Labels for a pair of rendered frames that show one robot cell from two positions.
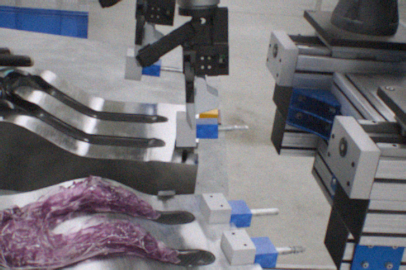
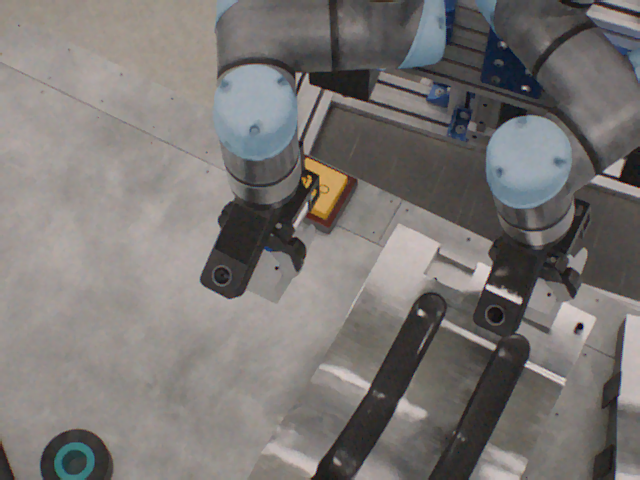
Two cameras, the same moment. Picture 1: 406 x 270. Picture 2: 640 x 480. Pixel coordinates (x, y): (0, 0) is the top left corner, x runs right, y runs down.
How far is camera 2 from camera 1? 1.48 m
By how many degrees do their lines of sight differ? 54
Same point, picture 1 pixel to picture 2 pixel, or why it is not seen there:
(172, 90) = (171, 189)
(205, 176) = not seen: hidden behind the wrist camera
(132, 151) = (530, 393)
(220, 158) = (448, 231)
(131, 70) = (282, 287)
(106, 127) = (431, 399)
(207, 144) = not seen: hidden behind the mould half
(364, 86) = not seen: outside the picture
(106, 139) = (471, 414)
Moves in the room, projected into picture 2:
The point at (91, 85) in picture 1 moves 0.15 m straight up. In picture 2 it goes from (106, 326) to (83, 282)
